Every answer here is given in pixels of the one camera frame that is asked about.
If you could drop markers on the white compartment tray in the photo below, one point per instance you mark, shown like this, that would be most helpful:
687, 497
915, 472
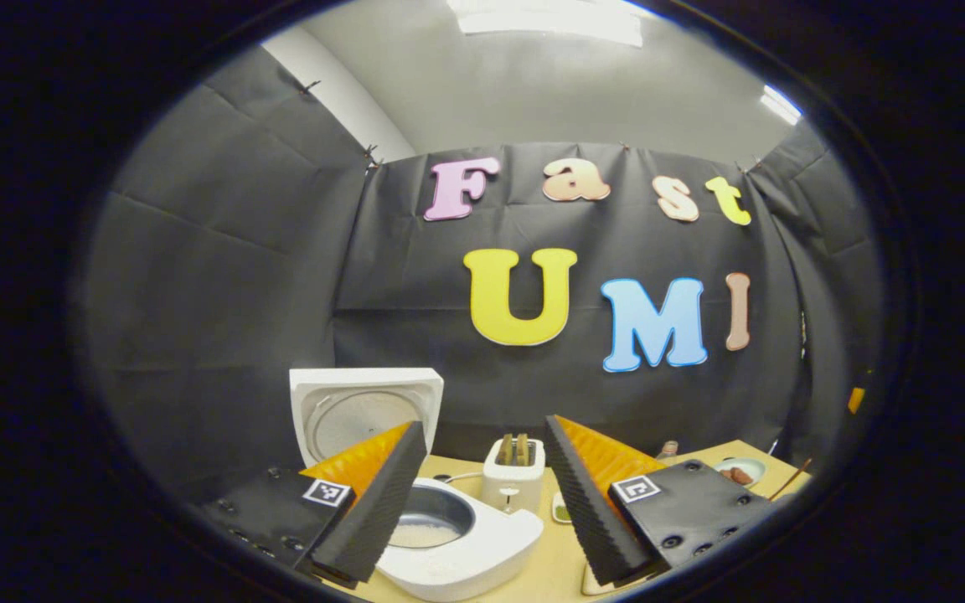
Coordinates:
561, 509

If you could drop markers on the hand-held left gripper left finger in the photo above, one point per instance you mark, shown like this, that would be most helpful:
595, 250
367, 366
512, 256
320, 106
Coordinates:
374, 511

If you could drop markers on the brown bread slice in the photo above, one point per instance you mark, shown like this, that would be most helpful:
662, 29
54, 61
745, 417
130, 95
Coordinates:
504, 450
523, 450

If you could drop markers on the white toaster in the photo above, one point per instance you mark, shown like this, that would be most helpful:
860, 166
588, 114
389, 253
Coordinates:
512, 490

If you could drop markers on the red meat slice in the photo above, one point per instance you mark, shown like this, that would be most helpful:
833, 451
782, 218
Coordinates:
746, 477
730, 475

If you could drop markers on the large ceiling light panel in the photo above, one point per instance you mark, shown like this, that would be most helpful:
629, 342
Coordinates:
545, 18

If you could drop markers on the pale green plate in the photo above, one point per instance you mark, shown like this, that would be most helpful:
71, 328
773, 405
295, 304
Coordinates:
757, 469

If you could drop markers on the black backdrop cloth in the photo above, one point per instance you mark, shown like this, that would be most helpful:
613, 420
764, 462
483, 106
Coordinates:
239, 293

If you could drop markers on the white rice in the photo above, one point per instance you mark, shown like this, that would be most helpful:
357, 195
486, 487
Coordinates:
424, 534

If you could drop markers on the white rice cooker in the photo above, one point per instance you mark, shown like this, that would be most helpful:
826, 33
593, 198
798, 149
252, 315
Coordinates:
482, 553

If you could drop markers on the small ceiling light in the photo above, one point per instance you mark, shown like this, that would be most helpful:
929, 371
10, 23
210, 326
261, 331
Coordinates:
780, 105

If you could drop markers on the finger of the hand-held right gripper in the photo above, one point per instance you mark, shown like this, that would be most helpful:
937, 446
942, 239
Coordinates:
856, 400

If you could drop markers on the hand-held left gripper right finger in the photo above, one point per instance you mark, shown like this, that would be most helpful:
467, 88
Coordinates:
583, 502

